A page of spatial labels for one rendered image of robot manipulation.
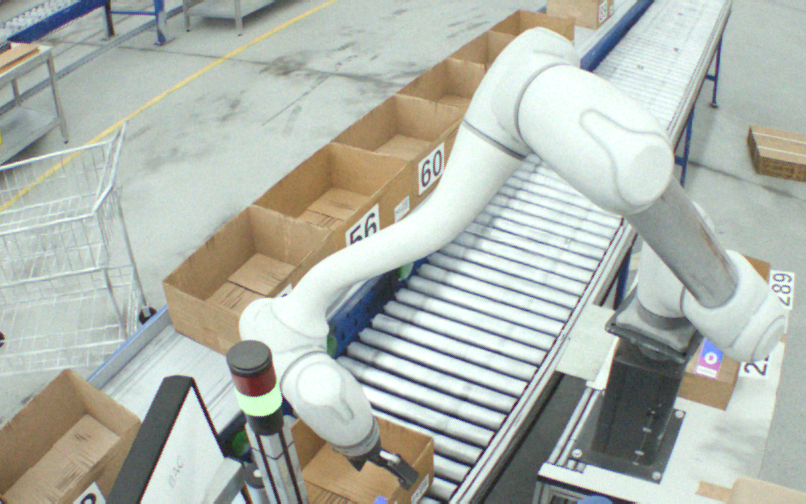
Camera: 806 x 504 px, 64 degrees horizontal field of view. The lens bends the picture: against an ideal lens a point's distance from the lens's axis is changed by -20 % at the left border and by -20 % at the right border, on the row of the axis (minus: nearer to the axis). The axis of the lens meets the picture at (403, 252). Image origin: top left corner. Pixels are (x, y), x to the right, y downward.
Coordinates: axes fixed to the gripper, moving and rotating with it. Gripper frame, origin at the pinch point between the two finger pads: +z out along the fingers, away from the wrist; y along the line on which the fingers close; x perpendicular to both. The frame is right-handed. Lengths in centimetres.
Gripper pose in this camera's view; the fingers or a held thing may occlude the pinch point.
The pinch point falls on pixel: (383, 472)
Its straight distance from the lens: 152.0
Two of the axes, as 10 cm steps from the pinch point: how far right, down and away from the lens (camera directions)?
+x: 4.6, -7.7, 4.4
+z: 2.1, 5.7, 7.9
